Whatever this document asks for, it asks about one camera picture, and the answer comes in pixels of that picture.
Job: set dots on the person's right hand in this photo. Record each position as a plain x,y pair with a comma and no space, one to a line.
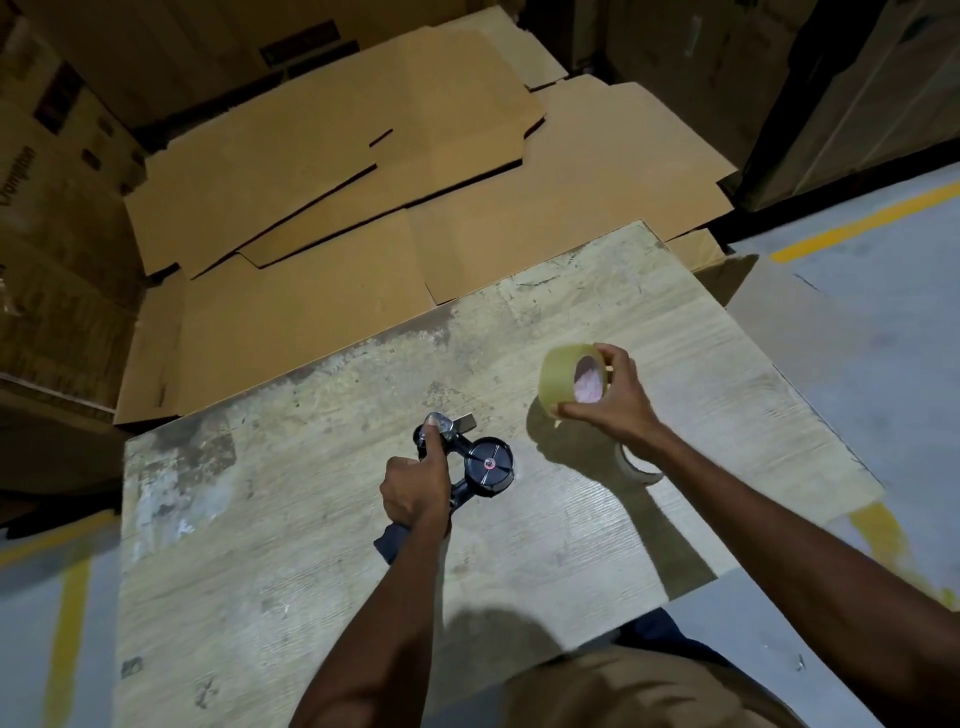
626,409

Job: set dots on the person's left hand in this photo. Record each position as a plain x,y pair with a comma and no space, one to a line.
416,495

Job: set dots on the grey tape core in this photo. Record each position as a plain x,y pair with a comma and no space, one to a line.
637,474

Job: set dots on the black handheld tape dispenser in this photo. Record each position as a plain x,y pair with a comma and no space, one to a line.
480,457

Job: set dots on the clear tape roll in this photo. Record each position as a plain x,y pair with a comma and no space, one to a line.
555,375

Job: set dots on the person's left forearm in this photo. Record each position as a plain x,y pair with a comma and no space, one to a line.
382,637

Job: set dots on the person's right forearm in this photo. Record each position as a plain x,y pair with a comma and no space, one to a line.
787,547

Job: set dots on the person's blue trousers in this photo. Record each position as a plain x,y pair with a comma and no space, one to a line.
660,634

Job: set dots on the person's tan shirt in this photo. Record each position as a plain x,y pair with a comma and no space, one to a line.
637,697

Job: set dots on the small cardboard flap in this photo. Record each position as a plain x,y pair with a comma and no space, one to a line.
694,247

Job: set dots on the large flat cardboard sheet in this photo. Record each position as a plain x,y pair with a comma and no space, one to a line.
300,337

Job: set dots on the flat brown cardboard sheet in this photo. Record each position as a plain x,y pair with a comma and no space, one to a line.
262,165
450,176

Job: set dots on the dark cardboard box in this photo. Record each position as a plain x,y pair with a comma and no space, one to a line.
52,457

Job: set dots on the printed brown cardboard box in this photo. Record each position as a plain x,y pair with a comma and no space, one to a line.
60,322
45,150

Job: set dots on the large cardboard box black label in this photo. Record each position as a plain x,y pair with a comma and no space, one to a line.
187,52

